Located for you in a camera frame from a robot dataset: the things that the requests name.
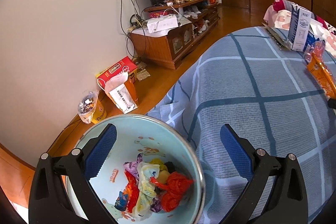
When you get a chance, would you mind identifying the wooden tv cabinet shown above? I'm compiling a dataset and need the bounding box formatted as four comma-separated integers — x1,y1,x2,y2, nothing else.
129,0,220,69

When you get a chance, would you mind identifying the light blue trash bin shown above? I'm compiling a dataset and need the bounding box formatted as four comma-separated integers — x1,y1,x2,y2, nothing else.
75,114,205,223

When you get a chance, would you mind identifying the yellow bucket with bag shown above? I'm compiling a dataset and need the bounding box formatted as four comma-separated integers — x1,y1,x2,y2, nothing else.
77,91,106,124

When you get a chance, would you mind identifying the blue yellow snack box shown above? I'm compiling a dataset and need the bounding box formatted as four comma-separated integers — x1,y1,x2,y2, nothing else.
303,30,321,54

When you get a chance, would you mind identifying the yellow wrapper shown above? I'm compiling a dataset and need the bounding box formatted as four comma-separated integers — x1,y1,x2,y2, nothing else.
149,158,168,171

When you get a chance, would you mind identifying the dark flat packet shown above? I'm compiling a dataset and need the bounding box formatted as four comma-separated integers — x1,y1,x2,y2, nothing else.
263,23,291,51

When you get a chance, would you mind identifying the purple wrapper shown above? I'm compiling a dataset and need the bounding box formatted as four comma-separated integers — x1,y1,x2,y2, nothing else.
123,153,143,180

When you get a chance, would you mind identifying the orange long snack wrapper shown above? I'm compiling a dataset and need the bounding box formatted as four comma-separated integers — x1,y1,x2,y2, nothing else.
307,52,336,99

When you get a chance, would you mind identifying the yellow sponge piece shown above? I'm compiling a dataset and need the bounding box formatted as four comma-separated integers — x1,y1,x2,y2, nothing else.
157,170,170,184

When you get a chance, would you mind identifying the blue plaid tablecloth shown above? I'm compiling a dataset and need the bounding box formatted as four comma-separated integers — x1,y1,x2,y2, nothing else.
148,27,335,223

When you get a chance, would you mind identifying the white green wrapper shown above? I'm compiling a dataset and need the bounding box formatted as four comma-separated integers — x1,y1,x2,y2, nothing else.
132,161,160,221

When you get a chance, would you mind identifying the red orange snack wrapper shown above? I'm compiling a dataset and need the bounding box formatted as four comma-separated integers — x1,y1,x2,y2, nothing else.
124,170,139,213

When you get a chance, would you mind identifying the white milk carton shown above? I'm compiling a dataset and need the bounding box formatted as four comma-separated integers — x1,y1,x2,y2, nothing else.
288,4,311,52

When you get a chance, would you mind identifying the red cardboard box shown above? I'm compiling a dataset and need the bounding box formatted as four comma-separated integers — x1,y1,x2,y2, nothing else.
96,56,138,90

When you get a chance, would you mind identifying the white flat box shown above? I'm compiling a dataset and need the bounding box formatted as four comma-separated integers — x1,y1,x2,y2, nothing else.
147,14,178,34

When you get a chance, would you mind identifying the red plastic bag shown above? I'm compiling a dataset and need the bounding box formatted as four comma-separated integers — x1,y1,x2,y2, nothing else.
149,172,194,212

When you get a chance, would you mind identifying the pink translucent plastic bag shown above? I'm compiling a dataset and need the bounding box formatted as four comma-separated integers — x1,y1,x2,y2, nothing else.
303,40,326,64

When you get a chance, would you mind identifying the blue orange snack wrapper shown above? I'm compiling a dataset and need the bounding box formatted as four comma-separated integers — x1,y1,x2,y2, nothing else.
114,191,129,211

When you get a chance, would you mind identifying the pink heart patterned quilt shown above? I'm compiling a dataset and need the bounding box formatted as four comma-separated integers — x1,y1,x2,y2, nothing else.
263,5,335,57

